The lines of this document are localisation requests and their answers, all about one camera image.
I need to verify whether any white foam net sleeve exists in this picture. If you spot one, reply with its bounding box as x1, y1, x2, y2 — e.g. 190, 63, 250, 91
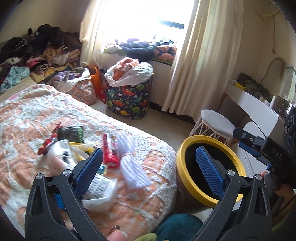
115, 132, 152, 190

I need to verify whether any clothes pile on windowsill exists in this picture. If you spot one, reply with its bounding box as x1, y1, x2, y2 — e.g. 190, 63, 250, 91
104, 39, 178, 62

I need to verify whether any cream curtain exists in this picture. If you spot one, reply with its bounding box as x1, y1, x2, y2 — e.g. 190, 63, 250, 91
162, 1, 244, 121
80, 1, 107, 69

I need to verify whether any pink floral fabric bag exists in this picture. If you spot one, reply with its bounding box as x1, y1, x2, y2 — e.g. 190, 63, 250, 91
67, 79, 97, 105

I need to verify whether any person right hand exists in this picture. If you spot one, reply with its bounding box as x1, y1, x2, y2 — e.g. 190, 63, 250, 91
269, 181, 295, 226

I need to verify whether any light blue garment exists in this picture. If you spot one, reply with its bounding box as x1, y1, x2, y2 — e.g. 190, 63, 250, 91
1, 66, 30, 93

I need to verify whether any dinosaur print laundry basket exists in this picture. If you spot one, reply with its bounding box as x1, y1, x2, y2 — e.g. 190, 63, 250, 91
105, 75, 154, 121

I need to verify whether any yellow white snack bag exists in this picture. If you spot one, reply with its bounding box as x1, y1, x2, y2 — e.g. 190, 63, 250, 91
69, 142, 100, 163

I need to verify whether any white printed plastic bag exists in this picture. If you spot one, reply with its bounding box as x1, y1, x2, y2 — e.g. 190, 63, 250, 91
46, 140, 118, 212

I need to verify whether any window with dark frame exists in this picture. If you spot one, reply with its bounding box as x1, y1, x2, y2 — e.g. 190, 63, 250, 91
98, 1, 195, 43

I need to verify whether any person left hand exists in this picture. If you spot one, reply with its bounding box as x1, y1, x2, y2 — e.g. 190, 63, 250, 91
107, 225, 126, 241

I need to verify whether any teal trouser knee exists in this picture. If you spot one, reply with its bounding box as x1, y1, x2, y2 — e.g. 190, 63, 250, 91
153, 213, 203, 241

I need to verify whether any round vanity mirror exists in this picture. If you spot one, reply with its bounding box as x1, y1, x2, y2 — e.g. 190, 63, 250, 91
266, 57, 295, 102

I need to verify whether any dark bag on desk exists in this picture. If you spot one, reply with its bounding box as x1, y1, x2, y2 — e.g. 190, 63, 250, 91
237, 73, 273, 102

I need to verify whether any red snack wrapper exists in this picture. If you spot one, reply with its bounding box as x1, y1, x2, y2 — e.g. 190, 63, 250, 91
37, 123, 62, 156

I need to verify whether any right cream curtain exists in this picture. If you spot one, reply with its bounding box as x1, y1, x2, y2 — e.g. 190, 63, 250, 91
162, 1, 244, 121

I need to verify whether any white plastic bag with clothes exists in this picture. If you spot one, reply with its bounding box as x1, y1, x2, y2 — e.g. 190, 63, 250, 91
104, 57, 154, 87

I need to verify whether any white wire frame stool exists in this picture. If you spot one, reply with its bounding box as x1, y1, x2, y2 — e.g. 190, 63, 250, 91
189, 109, 235, 146

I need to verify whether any red candy tube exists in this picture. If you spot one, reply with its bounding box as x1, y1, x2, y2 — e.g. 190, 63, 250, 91
103, 133, 120, 169

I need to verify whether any peach patterned bed quilt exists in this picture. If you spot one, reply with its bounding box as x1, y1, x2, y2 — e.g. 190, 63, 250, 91
1, 84, 177, 240

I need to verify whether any yellow rim black trash bin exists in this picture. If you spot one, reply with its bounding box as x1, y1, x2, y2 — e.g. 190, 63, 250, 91
175, 135, 246, 212

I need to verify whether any orange bag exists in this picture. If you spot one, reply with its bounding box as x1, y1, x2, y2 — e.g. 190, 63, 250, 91
87, 65, 102, 97

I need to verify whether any dark green snack wrapper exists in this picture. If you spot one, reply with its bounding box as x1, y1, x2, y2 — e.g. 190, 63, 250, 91
57, 126, 84, 143

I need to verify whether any pile of clothes on bed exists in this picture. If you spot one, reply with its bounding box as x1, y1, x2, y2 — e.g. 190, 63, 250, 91
1, 24, 82, 83

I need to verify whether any left cream curtain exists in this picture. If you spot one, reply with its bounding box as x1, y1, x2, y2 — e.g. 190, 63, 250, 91
80, 1, 107, 69

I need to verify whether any white garment on floral bag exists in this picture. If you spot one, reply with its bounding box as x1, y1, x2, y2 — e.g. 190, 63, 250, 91
46, 67, 91, 93

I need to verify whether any white vanity desk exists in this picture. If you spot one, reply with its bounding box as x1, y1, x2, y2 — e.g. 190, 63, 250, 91
217, 82, 287, 172

